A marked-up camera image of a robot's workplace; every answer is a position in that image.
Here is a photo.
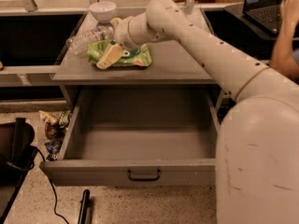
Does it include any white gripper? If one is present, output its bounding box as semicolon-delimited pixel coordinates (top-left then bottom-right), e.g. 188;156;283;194
96;17;135;69

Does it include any green rice chip bag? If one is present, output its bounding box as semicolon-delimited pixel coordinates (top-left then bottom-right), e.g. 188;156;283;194
87;40;152;67

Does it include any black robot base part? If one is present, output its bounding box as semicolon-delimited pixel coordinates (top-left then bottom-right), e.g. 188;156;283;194
0;118;36;224

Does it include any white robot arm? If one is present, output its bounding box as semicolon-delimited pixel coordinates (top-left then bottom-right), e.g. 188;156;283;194
106;0;299;224

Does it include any person's forearm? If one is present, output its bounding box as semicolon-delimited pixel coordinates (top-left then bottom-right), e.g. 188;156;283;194
269;0;299;80

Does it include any grey cabinet with top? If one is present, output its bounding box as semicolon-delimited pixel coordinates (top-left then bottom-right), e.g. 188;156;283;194
51;7;233;112

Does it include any open grey top drawer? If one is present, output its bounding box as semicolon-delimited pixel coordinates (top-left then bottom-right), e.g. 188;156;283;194
40;100;218;187

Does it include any white ceramic bowl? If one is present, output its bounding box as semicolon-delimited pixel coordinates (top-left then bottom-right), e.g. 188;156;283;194
89;1;117;23

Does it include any clear plastic water bottle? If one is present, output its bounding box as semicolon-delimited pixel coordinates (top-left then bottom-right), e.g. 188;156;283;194
66;26;114;55

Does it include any pile of snack packets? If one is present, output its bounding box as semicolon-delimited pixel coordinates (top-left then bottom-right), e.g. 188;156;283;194
39;110;72;161

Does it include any black laptop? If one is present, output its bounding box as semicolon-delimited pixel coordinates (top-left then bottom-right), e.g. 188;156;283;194
243;0;282;35

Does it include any black bar on floor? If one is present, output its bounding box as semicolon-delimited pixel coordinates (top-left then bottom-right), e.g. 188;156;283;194
78;189;90;224

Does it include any black drawer handle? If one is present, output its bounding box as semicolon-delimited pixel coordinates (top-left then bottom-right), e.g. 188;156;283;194
127;170;161;182

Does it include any black cable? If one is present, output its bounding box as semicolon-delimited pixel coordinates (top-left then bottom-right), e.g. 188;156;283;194
0;147;70;224

